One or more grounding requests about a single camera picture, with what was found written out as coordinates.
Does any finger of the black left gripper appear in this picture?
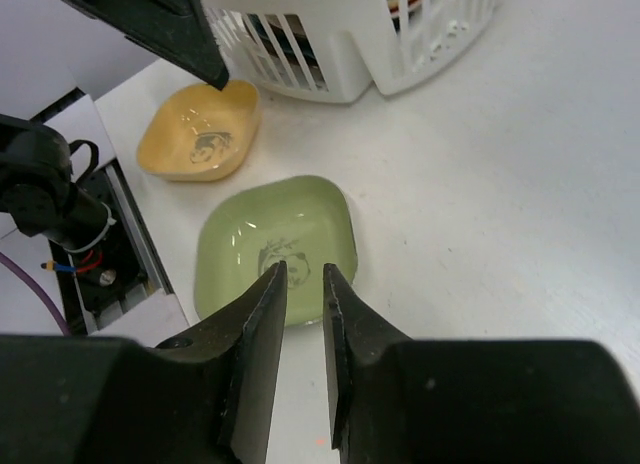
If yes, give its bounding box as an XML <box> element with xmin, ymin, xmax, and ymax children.
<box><xmin>61</xmin><ymin>0</ymin><xmax>229</xmax><ymax>90</ymax></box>

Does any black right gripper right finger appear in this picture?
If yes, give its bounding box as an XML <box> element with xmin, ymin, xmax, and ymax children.
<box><xmin>323</xmin><ymin>264</ymin><xmax>639</xmax><ymax>463</ymax></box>

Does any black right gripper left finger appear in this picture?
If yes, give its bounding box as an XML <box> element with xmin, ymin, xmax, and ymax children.
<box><xmin>1</xmin><ymin>263</ymin><xmax>287</xmax><ymax>463</ymax></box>

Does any green square panda dish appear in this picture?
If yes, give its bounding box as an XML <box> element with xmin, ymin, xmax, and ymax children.
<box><xmin>194</xmin><ymin>175</ymin><xmax>358</xmax><ymax>326</ymax></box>

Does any grey reindeer plate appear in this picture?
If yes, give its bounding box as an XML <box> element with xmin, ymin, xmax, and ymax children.
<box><xmin>243</xmin><ymin>14</ymin><xmax>327</xmax><ymax>92</ymax></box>

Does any white plastic dish bin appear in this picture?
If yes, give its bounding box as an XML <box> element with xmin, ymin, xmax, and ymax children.
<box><xmin>200</xmin><ymin>0</ymin><xmax>501</xmax><ymax>104</ymax></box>

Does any yellow square panda dish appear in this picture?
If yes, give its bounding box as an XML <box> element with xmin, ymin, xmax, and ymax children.
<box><xmin>136</xmin><ymin>80</ymin><xmax>262</xmax><ymax>182</ymax></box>

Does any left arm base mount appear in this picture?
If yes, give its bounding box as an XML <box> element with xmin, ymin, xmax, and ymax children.
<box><xmin>34</xmin><ymin>89</ymin><xmax>188</xmax><ymax>346</ymax></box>

